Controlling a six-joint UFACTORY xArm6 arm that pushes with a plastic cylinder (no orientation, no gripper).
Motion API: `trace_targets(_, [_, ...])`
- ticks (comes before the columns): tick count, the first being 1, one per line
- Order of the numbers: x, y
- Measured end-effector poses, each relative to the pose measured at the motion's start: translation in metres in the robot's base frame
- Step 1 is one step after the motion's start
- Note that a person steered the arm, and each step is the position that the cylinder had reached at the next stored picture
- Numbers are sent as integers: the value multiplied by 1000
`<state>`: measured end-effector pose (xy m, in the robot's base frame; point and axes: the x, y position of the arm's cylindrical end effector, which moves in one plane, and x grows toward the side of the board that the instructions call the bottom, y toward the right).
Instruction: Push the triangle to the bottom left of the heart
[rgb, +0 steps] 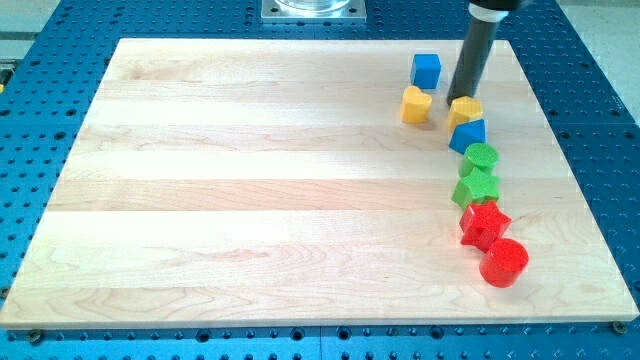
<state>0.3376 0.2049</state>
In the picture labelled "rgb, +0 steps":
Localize light wooden board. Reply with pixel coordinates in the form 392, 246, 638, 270
1, 38, 638, 330

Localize black robot arm end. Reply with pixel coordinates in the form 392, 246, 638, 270
468, 0, 533, 23

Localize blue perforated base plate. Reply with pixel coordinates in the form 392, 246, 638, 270
1, 1, 639, 359

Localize green star block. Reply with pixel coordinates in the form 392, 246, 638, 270
451, 168, 500, 210

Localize red star block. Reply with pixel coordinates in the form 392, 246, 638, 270
459, 200, 512, 252

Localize red cylinder block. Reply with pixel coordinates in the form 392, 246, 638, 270
479, 238, 529, 288

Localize blue cube block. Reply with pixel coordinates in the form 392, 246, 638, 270
410, 54, 442, 90

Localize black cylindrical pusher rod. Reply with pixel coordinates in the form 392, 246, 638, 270
446, 17, 499, 106

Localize green cylinder block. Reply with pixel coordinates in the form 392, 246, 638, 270
458, 143, 499, 177

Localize silver robot mounting plate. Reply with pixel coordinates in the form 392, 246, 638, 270
259, 0, 367, 23

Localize yellow heart block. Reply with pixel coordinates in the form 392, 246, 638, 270
400, 85, 432, 124

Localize blue triangle block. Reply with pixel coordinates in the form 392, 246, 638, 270
449, 119, 487, 154

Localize yellow pentagon block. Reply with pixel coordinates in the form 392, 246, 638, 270
447, 96, 483, 133

